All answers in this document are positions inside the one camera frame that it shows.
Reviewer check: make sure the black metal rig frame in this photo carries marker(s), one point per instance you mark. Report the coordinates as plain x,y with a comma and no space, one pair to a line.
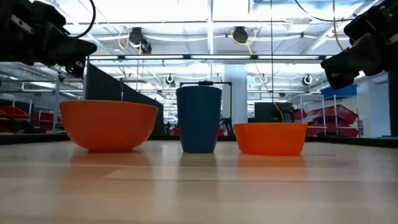
31,138

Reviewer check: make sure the small red bin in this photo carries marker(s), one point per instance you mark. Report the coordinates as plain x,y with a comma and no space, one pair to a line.
300,115

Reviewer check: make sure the metal shelf rack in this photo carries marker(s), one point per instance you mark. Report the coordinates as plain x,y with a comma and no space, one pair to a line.
323,112

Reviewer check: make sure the small orange bowl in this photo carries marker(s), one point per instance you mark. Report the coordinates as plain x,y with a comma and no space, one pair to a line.
270,140

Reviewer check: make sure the grey metal rack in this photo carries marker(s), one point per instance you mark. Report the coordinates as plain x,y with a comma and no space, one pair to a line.
56,102

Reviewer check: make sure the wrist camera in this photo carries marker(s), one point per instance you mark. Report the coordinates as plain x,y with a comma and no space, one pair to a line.
357,28
51,18

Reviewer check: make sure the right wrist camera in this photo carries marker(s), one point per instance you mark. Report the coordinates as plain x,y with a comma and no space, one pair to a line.
357,28

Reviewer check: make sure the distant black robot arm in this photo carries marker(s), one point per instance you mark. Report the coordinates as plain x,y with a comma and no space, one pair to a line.
228,124

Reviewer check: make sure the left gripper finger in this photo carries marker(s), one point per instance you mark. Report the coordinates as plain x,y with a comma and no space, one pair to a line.
76,68
71,51

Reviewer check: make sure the black equipment box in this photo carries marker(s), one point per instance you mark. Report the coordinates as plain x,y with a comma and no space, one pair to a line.
267,112

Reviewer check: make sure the large orange bowl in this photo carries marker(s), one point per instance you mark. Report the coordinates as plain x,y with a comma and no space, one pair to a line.
109,124

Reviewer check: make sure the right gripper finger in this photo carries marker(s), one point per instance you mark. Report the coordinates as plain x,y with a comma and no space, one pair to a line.
342,81
351,60

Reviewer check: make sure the dark floor equipment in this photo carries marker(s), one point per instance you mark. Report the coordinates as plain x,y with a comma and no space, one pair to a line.
15,127

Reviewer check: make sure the black vertical post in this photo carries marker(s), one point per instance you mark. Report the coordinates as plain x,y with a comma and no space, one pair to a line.
393,102

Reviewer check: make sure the long ceiling light strip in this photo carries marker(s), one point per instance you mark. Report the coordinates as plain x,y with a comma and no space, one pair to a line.
186,57

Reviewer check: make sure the red storage bin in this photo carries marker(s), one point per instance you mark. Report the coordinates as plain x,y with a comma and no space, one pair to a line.
45,117
339,113
348,132
12,112

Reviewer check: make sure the black partition panel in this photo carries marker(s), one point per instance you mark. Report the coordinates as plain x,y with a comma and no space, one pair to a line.
105,87

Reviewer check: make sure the dark blue plastic cup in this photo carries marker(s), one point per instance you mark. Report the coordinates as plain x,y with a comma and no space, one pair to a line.
199,118

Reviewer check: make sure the low red bin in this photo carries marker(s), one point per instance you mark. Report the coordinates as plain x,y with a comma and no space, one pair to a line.
221,132

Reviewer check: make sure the blue shelf panel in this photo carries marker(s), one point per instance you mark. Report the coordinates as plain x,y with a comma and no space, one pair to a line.
339,92

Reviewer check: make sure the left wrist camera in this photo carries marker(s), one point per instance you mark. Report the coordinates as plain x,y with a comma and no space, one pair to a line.
51,18

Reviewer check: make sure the white building column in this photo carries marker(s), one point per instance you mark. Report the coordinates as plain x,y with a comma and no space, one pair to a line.
234,93

